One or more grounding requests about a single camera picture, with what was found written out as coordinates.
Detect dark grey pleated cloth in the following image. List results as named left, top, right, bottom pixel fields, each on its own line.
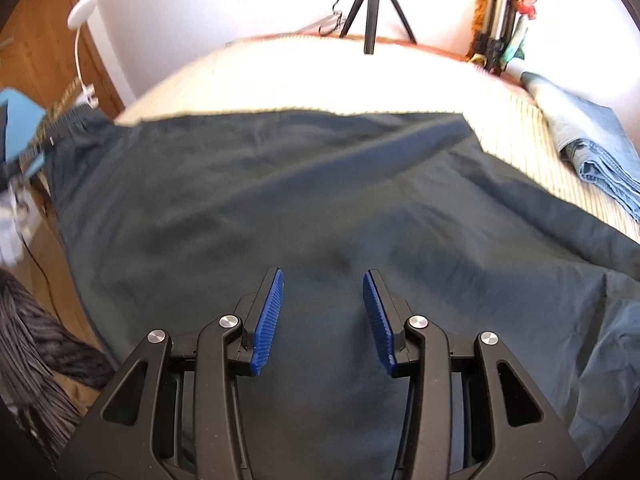
left=0, top=270, right=116, bottom=456

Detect brown wooden board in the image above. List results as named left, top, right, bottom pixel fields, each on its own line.
left=470, top=0, right=501, bottom=63

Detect wooden cabinet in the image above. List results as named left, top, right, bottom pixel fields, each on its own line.
left=0, top=0, right=126, bottom=116

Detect thin black cable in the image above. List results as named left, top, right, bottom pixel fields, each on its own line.
left=20, top=232, right=68, bottom=346

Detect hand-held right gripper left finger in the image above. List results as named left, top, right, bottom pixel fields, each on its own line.
left=57, top=267, right=286, bottom=480

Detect folded blue jeans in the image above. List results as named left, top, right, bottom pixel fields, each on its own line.
left=520, top=71, right=640, bottom=223

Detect beige woven mat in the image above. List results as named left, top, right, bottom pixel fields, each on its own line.
left=114, top=37, right=640, bottom=241

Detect black pants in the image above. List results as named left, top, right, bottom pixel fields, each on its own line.
left=37, top=105, right=640, bottom=480

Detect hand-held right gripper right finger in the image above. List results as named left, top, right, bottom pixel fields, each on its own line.
left=362, top=268, right=586, bottom=480

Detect light blue plastic object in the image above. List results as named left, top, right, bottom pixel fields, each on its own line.
left=0, top=87, right=47, bottom=178

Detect white crumpled item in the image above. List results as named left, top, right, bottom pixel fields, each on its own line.
left=0, top=185, right=36, bottom=266

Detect yellow woven cloth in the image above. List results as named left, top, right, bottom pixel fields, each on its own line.
left=42, top=77, right=83, bottom=126

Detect folded silver tripod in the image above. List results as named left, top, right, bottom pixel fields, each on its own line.
left=472, top=0, right=518, bottom=73

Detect black tripod stand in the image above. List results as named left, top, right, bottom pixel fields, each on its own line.
left=339, top=0, right=417, bottom=56

